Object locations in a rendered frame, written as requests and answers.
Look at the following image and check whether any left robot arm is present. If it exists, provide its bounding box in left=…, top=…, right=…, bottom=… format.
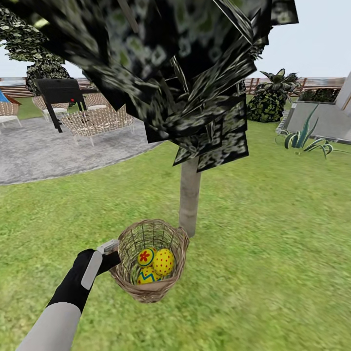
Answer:
left=15, top=239, right=121, bottom=351

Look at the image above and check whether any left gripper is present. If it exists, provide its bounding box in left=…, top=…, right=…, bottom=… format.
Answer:
left=97, top=251, right=121, bottom=275

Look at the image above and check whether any wicker basket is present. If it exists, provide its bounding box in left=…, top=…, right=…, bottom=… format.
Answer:
left=107, top=219, right=190, bottom=304

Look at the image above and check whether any easter egg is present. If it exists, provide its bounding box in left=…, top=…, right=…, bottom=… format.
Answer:
left=128, top=243, right=162, bottom=274
left=136, top=266, right=162, bottom=285
left=153, top=248, right=175, bottom=277

